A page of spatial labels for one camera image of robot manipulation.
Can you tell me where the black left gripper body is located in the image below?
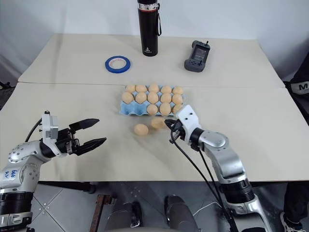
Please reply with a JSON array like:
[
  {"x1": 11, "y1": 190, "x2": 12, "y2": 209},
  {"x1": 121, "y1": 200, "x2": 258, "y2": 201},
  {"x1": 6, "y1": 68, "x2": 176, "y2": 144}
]
[{"x1": 55, "y1": 127, "x2": 81, "y2": 157}]

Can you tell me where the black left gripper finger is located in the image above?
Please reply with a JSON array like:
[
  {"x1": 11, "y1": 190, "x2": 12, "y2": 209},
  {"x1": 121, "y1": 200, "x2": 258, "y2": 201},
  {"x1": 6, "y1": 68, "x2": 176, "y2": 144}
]
[
  {"x1": 69, "y1": 118, "x2": 100, "y2": 133},
  {"x1": 76, "y1": 137, "x2": 108, "y2": 156}
]

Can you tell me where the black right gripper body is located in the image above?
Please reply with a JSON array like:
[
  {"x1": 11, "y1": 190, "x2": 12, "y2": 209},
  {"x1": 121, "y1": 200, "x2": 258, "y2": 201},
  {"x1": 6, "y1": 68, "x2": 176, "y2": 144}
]
[{"x1": 170, "y1": 120, "x2": 188, "y2": 143}]

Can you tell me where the blue egg carton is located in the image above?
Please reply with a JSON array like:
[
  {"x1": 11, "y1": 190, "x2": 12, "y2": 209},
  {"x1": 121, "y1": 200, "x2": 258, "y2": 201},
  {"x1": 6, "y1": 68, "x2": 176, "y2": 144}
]
[{"x1": 119, "y1": 84, "x2": 187, "y2": 116}]

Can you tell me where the blue tape roll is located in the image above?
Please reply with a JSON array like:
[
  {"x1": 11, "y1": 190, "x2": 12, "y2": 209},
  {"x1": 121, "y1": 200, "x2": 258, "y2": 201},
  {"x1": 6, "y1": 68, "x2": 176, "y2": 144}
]
[{"x1": 104, "y1": 56, "x2": 132, "y2": 74}]

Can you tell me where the rusty metal bar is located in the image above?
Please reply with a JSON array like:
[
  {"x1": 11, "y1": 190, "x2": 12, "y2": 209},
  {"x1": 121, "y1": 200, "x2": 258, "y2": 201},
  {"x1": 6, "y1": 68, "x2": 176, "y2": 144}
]
[{"x1": 90, "y1": 194, "x2": 114, "y2": 232}]

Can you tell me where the grey handheld controller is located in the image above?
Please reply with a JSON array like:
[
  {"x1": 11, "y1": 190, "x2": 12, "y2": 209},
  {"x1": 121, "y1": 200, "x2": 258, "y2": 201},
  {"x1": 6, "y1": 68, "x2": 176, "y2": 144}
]
[{"x1": 183, "y1": 40, "x2": 211, "y2": 73}]

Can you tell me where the dark object beside table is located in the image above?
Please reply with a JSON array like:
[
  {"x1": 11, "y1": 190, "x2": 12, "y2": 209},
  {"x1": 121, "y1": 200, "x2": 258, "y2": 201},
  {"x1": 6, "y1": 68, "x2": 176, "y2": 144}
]
[{"x1": 0, "y1": 55, "x2": 18, "y2": 111}]

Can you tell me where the dark rounded shape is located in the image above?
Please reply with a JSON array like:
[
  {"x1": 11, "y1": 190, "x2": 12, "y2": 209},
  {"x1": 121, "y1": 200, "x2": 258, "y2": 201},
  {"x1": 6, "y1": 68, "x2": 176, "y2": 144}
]
[
  {"x1": 163, "y1": 194, "x2": 201, "y2": 232},
  {"x1": 105, "y1": 201, "x2": 143, "y2": 232}
]

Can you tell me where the black thermos bottle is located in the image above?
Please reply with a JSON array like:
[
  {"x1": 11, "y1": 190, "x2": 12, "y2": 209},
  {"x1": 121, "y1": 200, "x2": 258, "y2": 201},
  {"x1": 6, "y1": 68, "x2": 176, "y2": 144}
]
[{"x1": 137, "y1": 0, "x2": 162, "y2": 58}]

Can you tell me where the black bag with white letter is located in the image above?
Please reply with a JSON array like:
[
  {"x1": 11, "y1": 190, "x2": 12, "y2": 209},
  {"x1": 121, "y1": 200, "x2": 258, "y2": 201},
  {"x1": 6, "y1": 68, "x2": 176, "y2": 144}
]
[{"x1": 282, "y1": 58, "x2": 309, "y2": 126}]

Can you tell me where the person's black trouser leg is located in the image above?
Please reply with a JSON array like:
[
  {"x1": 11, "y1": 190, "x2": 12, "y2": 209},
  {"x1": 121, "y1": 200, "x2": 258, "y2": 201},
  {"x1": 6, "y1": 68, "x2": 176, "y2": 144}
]
[{"x1": 282, "y1": 181, "x2": 309, "y2": 224}]

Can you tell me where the black and white sneaker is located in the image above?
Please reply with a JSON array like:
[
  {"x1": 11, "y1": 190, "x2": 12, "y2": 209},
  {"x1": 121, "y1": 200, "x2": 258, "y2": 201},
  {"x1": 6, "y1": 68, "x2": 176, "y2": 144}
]
[{"x1": 280, "y1": 211, "x2": 305, "y2": 232}]

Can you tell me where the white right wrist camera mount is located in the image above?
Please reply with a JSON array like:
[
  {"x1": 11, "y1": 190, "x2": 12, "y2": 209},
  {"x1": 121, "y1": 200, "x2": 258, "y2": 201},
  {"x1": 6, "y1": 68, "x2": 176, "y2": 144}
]
[{"x1": 174, "y1": 104, "x2": 203, "y2": 141}]

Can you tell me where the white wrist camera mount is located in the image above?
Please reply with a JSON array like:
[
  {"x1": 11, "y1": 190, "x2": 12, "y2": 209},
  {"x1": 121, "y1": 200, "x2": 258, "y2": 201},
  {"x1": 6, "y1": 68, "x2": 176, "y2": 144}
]
[
  {"x1": 174, "y1": 104, "x2": 203, "y2": 141},
  {"x1": 41, "y1": 110, "x2": 61, "y2": 156}
]

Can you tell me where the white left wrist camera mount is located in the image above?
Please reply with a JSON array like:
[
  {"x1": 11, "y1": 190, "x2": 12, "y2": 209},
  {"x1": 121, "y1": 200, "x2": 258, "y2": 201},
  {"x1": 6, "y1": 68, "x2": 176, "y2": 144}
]
[{"x1": 41, "y1": 110, "x2": 61, "y2": 156}]

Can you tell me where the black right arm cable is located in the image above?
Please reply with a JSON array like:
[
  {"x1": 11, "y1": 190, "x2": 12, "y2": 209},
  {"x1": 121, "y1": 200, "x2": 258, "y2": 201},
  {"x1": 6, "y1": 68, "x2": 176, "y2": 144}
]
[
  {"x1": 169, "y1": 139, "x2": 239, "y2": 232},
  {"x1": 198, "y1": 147, "x2": 225, "y2": 203}
]

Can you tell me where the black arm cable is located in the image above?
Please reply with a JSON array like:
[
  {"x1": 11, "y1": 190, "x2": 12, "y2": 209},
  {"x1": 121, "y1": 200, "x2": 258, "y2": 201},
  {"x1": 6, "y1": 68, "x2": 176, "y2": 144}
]
[
  {"x1": 24, "y1": 117, "x2": 44, "y2": 143},
  {"x1": 198, "y1": 147, "x2": 225, "y2": 203},
  {"x1": 169, "y1": 139, "x2": 239, "y2": 232}
]

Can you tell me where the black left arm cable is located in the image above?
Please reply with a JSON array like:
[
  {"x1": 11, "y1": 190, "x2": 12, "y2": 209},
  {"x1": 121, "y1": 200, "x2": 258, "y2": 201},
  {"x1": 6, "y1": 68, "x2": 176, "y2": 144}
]
[{"x1": 24, "y1": 117, "x2": 44, "y2": 143}]

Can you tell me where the black table frame bar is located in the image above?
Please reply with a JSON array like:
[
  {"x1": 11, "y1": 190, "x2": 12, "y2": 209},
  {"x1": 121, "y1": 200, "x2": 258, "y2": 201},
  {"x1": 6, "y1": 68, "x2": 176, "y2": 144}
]
[{"x1": 37, "y1": 181, "x2": 98, "y2": 195}]

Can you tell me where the white floor cable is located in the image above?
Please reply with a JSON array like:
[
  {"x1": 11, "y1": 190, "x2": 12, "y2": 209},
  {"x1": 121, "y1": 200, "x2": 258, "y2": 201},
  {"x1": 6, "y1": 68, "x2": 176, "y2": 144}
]
[{"x1": 193, "y1": 200, "x2": 224, "y2": 216}]

